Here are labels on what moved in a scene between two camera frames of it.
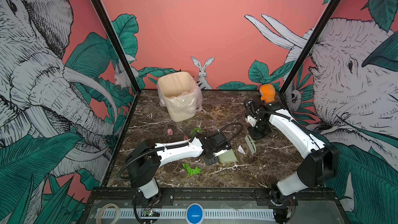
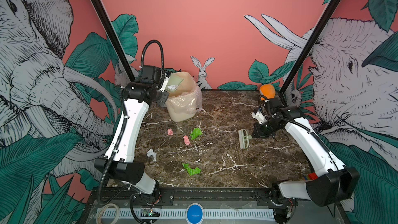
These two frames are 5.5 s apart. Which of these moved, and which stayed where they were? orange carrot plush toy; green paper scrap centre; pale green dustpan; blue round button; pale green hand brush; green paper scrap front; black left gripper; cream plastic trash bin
Moved: pale green dustpan; black left gripper; pale green hand brush
Stayed: green paper scrap centre; orange carrot plush toy; green paper scrap front; blue round button; cream plastic trash bin
